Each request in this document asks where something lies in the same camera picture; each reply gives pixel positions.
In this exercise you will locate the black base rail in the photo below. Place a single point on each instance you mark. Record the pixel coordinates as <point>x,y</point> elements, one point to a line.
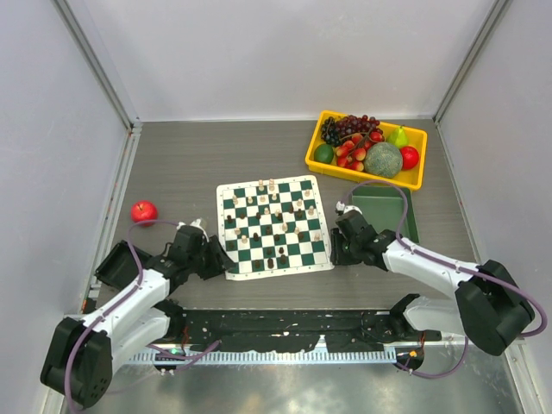
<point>292,331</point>

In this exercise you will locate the aluminium frame rail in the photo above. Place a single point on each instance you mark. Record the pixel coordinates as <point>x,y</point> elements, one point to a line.
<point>409,354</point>

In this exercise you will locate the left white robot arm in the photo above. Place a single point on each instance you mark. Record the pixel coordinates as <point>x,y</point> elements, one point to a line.
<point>86,351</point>

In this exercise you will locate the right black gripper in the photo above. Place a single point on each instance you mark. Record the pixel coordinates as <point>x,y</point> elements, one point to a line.
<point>337,257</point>

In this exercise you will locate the green lime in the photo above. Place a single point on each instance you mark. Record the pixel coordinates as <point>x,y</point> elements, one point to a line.
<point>324,153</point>

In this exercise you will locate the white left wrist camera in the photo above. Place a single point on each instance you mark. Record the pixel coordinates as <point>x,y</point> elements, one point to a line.
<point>199,223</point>

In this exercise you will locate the red cherry bunch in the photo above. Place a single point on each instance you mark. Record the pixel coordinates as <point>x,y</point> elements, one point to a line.
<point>353,151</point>

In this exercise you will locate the green netted melon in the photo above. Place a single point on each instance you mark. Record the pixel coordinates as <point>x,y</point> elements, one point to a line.
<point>383,159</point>

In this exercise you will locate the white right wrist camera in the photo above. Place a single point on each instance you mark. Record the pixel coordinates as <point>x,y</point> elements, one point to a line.
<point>342,208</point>

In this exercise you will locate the black grape bunch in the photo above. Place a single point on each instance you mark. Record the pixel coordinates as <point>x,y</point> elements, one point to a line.
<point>330,132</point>

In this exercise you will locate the green yellow pear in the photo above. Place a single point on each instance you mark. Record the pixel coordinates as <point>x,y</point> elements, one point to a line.
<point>398,137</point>

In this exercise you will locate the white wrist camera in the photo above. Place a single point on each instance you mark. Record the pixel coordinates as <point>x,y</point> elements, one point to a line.
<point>342,208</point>
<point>199,223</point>

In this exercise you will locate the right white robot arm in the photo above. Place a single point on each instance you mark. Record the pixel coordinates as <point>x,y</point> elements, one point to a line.
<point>481,302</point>

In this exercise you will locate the red apple on table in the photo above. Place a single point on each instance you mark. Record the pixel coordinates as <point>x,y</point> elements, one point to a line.
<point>144,213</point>

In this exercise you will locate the dark red grape bunch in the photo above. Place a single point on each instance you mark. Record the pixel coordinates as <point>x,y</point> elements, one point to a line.
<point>351,124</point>

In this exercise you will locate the green white chess board mat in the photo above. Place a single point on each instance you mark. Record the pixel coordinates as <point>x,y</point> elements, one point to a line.
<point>273,227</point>

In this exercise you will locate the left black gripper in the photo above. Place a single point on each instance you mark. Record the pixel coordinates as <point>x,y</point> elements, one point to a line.
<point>220,262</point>

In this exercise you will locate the red apple in bin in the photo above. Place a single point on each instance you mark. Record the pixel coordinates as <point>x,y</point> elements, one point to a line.
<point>410,157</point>

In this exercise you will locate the green plastic tray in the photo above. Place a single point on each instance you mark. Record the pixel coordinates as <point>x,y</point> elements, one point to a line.
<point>383,206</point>

